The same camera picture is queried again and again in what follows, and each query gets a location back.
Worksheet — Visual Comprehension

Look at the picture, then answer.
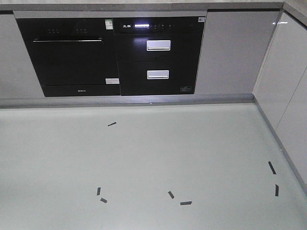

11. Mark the lower silver drawer handle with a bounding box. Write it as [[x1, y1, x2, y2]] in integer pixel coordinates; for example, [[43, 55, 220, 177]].
[[147, 70, 169, 80]]

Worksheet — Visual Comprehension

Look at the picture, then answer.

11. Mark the black disinfection cabinet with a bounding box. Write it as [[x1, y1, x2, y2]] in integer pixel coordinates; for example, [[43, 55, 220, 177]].
[[113, 16, 206, 96]]

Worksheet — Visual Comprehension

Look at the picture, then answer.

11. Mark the black built-in dishwasher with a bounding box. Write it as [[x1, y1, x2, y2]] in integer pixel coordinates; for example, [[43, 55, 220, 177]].
[[17, 18, 120, 97]]

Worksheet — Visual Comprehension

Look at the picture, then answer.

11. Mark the silver drawer handle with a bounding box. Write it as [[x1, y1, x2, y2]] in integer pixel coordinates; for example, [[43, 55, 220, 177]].
[[147, 70, 169, 80], [146, 40, 171, 51]]

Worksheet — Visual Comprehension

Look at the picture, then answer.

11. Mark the white side cabinet panel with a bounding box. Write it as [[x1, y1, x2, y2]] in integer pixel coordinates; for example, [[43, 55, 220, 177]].
[[252, 12, 307, 184]]

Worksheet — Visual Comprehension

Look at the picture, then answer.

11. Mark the green energy label sticker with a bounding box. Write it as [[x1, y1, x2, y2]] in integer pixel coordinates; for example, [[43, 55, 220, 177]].
[[105, 19, 114, 30]]

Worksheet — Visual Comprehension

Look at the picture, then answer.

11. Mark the upper silver drawer handle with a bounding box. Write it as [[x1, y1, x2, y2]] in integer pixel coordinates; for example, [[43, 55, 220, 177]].
[[146, 40, 171, 51]]

